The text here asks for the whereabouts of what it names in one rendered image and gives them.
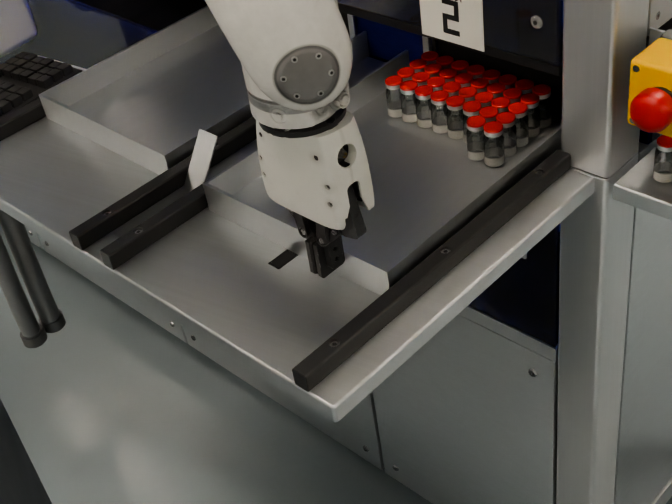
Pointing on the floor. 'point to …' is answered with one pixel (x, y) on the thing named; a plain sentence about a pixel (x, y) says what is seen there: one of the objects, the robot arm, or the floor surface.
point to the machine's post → (595, 242)
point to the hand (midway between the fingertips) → (325, 251)
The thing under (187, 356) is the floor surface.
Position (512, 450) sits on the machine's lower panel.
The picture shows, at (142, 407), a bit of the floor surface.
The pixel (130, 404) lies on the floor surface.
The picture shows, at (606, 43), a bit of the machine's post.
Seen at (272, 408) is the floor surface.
